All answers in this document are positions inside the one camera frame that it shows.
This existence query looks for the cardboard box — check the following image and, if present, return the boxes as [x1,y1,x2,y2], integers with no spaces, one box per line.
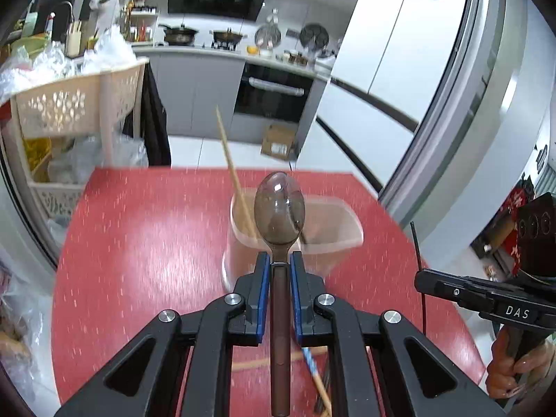
[260,124,300,161]

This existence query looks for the white rice cooker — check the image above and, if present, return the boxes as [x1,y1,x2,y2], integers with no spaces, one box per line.
[313,54,337,74]

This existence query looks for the wooden chopstick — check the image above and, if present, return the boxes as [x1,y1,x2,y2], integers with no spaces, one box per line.
[215,105,259,237]
[231,346,327,373]

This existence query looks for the metal kitchen faucet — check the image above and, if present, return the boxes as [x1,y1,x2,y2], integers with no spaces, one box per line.
[48,1,74,42]

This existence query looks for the brown wok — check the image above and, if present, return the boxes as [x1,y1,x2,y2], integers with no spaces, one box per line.
[209,29,248,50]

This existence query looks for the translucent plastic utensil holder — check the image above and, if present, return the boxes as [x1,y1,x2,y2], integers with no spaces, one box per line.
[221,188,365,294]

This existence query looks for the black wok with lid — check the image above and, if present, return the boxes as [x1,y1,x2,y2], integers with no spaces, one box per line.
[157,23,199,46]

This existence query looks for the blue patterned chopstick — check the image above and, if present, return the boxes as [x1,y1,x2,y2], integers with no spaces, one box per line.
[302,346,331,404]

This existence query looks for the beige knife block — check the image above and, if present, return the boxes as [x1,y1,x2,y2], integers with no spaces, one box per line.
[65,21,83,58]

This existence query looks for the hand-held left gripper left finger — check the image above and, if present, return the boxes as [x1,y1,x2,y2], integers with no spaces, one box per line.
[54,251,269,417]

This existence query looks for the black hanging garment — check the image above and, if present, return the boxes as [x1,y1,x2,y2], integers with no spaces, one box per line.
[122,64,172,168]

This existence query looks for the brown-handled metal spoon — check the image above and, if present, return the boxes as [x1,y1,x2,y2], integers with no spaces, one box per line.
[253,171,307,417]

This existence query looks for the person's right hand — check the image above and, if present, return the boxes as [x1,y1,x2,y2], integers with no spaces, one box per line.
[485,326,556,399]

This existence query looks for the clear plastic bags pile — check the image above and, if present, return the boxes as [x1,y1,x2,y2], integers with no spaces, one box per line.
[0,26,140,100]

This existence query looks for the crumpled clear plastic bag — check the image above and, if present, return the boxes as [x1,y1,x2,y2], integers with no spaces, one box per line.
[0,261,48,400]

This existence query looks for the plastic bags in cart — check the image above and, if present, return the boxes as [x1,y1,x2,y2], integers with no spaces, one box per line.
[48,134,148,183]

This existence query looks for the hanging metal strainer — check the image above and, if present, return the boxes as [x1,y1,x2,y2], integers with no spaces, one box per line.
[254,24,283,50]

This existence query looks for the white spice rack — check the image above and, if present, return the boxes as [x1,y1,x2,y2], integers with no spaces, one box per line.
[119,0,158,46]

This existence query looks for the green bowl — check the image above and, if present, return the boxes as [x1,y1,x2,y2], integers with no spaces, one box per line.
[11,35,50,59]

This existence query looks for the beige plastic storage cart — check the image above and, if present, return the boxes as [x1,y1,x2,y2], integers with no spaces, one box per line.
[9,57,150,231]

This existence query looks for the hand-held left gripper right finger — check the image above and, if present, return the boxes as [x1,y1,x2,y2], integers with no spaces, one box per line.
[290,251,507,417]

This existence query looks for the black built-in oven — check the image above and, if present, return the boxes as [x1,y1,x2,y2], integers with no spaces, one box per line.
[232,62,314,124]

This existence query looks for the thin black cable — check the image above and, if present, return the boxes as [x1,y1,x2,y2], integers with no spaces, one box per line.
[409,221,428,333]

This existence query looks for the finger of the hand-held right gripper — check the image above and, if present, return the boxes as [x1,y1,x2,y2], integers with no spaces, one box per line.
[414,268,492,314]

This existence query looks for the hanging dark round pan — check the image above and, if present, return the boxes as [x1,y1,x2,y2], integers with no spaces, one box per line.
[300,23,330,49]

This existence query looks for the white refrigerator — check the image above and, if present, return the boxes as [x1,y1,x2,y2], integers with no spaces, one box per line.
[315,0,474,192]
[378,0,556,244]

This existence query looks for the grey kitchen counter cabinet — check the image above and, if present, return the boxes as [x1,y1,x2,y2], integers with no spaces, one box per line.
[132,46,335,148]

